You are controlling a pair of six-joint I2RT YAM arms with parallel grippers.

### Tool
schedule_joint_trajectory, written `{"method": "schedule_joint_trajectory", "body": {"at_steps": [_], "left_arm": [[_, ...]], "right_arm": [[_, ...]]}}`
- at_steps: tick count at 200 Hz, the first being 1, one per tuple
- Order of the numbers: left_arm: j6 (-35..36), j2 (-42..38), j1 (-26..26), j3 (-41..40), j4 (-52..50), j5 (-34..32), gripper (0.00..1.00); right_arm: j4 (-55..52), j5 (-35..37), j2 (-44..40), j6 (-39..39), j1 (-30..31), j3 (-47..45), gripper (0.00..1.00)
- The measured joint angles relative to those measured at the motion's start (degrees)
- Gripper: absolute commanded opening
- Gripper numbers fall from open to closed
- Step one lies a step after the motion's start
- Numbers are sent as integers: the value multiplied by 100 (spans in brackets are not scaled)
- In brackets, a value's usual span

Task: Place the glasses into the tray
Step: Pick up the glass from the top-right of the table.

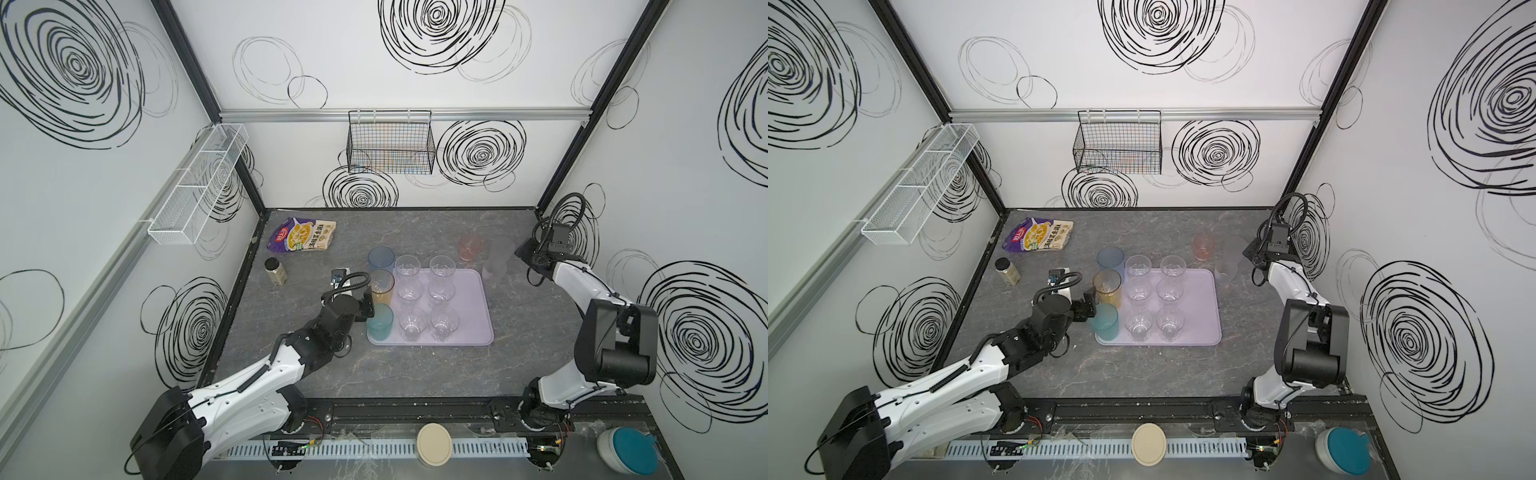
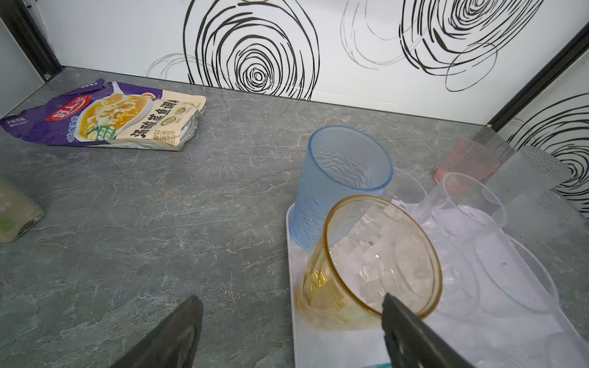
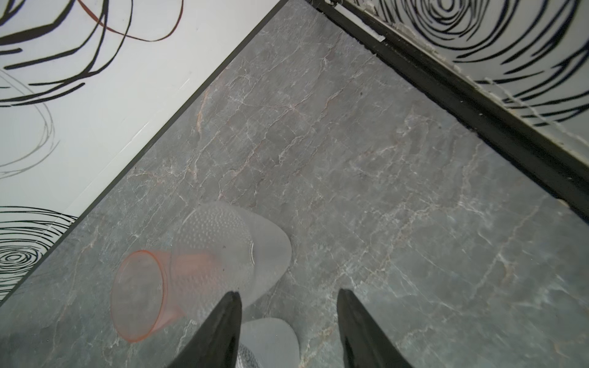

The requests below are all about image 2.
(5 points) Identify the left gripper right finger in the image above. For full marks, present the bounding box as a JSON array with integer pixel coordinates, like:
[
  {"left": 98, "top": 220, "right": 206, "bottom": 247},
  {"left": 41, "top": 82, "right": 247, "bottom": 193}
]
[{"left": 381, "top": 294, "right": 471, "bottom": 368}]

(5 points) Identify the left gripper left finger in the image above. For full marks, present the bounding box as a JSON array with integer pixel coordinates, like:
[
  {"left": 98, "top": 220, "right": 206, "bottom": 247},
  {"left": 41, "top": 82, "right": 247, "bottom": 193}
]
[{"left": 112, "top": 295, "right": 203, "bottom": 367}]

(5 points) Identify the clear faceted glass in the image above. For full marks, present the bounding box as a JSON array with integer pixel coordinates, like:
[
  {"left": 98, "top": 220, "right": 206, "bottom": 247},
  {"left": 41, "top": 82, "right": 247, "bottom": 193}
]
[
  {"left": 380, "top": 168, "right": 431, "bottom": 224},
  {"left": 423, "top": 219, "right": 480, "bottom": 320}
]

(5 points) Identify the yellow transparent cup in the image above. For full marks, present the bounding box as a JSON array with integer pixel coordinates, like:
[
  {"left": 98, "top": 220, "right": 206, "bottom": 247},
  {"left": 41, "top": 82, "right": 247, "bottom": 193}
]
[{"left": 297, "top": 196, "right": 443, "bottom": 331}]

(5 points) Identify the frosted clear cup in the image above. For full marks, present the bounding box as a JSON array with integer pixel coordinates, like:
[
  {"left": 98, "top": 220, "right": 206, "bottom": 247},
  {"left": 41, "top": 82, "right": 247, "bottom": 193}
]
[
  {"left": 502, "top": 190, "right": 585, "bottom": 244},
  {"left": 483, "top": 146, "right": 572, "bottom": 206}
]

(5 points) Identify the pink transparent cup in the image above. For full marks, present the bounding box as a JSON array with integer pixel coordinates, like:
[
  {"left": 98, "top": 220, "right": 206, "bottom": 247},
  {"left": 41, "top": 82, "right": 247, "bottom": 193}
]
[{"left": 433, "top": 139, "right": 500, "bottom": 183}]

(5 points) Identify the blue frosted cup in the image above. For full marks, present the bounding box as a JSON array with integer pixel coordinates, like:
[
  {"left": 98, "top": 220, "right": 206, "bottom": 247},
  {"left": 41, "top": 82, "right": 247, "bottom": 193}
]
[{"left": 288, "top": 125, "right": 394, "bottom": 251}]

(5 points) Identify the lilac plastic tray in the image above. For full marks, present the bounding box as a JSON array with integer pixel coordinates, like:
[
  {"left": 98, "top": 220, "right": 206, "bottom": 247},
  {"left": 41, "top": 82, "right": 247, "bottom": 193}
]
[{"left": 287, "top": 223, "right": 588, "bottom": 367}]

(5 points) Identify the small dark-capped spice jar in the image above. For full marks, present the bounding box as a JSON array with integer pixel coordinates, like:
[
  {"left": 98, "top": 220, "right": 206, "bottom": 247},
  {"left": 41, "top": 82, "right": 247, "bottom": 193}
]
[{"left": 1, "top": 178, "right": 45, "bottom": 244}]

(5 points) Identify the purple yellow food packet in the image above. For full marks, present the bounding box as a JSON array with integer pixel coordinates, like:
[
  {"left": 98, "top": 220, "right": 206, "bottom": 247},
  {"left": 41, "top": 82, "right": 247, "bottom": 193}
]
[{"left": 1, "top": 79, "right": 207, "bottom": 151}]

